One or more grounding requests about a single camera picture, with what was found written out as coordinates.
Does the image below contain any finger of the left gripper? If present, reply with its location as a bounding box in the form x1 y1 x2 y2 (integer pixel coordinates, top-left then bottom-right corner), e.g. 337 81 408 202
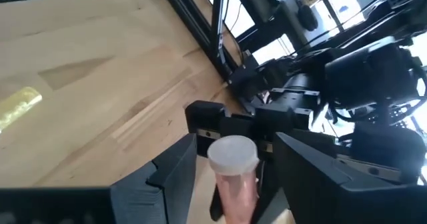
258 160 281 224
209 183 228 222

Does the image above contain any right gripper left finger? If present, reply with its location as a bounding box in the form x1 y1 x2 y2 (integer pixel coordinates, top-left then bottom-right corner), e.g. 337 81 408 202
109 133 197 224

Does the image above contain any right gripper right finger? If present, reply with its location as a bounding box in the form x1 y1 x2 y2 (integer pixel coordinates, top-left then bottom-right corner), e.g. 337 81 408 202
274 133 350 224

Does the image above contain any red pill bottle white cap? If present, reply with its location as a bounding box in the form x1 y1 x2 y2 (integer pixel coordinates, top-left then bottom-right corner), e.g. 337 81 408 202
206 135 260 224

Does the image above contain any yellow pill bottle white cap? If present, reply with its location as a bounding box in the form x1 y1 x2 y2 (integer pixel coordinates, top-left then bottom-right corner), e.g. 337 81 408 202
0 86 43 133

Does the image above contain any black cap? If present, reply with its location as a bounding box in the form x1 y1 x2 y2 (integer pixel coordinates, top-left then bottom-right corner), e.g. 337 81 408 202
296 3 320 32

